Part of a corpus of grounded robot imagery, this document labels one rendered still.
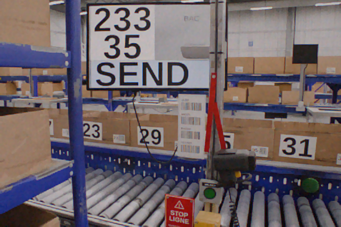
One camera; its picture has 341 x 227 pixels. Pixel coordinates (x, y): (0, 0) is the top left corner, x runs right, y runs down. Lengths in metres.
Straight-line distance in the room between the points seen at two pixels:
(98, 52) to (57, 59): 0.49
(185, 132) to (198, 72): 0.21
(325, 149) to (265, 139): 0.27
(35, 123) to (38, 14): 0.18
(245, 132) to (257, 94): 4.28
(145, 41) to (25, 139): 0.59
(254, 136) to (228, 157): 0.67
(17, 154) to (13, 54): 0.16
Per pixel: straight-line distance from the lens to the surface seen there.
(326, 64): 6.03
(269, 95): 5.68
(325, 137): 1.46
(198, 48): 0.93
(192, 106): 0.84
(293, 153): 1.46
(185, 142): 0.86
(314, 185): 1.44
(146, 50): 0.94
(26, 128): 0.48
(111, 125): 1.67
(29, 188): 0.46
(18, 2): 0.48
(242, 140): 1.45
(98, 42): 0.97
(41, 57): 0.45
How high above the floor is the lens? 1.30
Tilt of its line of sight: 8 degrees down
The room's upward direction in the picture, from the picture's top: straight up
